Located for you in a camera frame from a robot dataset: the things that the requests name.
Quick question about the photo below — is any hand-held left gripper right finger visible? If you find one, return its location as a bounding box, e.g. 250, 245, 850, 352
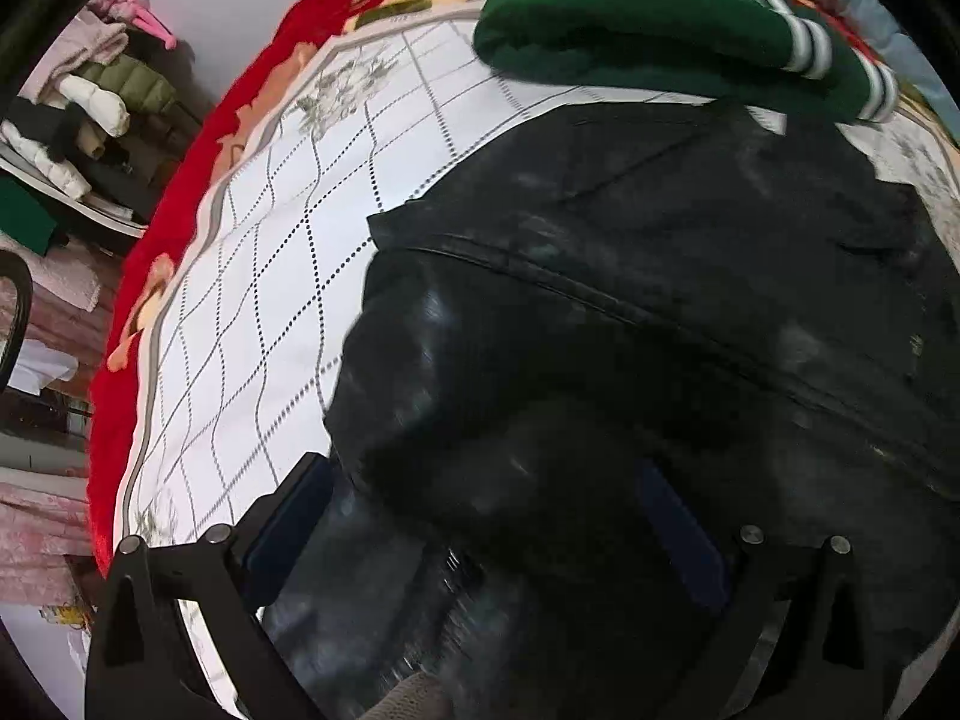
634, 457, 901, 720

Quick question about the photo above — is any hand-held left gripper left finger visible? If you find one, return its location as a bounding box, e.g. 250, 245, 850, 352
85, 452, 337, 720

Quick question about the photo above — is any black jacket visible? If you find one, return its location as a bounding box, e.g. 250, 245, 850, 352
259, 99, 960, 720

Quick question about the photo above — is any pink velvet cloth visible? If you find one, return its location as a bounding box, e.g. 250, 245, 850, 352
0, 270, 113, 605

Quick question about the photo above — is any red floral blanket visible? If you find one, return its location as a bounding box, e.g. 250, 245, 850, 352
88, 0, 960, 720

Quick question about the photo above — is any black chair backrest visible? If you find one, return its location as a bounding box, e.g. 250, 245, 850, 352
0, 253, 35, 391

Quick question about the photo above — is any green cloth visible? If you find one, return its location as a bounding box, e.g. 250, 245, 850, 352
0, 176, 59, 256

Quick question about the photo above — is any white down jacket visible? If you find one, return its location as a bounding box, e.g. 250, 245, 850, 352
0, 75, 130, 201

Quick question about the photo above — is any olive green down jacket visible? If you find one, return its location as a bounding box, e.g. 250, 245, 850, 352
75, 56, 179, 121

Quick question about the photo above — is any green sweater with white stripes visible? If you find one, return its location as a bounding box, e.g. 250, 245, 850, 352
472, 0, 899, 123

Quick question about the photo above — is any pink garment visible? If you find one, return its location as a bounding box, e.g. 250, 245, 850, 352
94, 0, 177, 48

